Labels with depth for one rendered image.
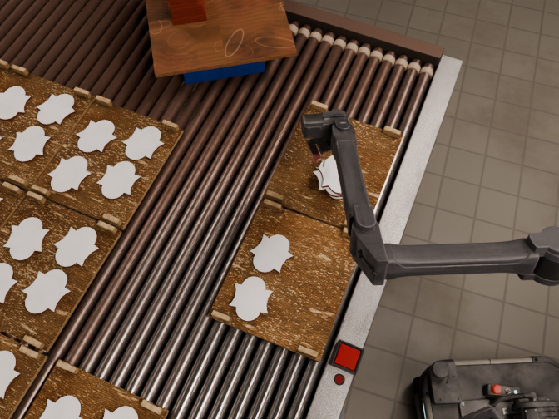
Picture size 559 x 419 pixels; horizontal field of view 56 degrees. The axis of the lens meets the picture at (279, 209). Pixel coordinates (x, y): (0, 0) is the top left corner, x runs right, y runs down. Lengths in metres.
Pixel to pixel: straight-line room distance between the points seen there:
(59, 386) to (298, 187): 0.92
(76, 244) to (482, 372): 1.65
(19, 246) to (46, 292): 0.18
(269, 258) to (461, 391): 1.08
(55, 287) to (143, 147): 0.53
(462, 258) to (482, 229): 1.77
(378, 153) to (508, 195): 1.32
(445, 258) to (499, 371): 1.36
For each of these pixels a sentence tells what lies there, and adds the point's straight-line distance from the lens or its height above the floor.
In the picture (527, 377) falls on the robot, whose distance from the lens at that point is 2.45.
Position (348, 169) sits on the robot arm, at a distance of 1.27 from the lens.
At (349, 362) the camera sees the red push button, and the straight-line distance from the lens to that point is 1.55.
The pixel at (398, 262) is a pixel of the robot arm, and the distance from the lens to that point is 1.06.
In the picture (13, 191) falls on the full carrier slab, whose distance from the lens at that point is 1.91.
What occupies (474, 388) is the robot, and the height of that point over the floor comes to 0.24.
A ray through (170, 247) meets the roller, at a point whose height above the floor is 0.92.
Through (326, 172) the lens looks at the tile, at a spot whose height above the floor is 1.02.
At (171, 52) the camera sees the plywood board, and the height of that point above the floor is 1.04.
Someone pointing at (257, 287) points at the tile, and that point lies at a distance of 1.58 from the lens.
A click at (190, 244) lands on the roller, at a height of 0.92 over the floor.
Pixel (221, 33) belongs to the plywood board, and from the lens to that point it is 1.99.
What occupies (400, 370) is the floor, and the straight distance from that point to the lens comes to 2.54.
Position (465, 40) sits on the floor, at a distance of 3.59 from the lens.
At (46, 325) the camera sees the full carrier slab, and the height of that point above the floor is 0.94.
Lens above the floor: 2.45
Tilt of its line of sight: 64 degrees down
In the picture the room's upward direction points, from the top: straight up
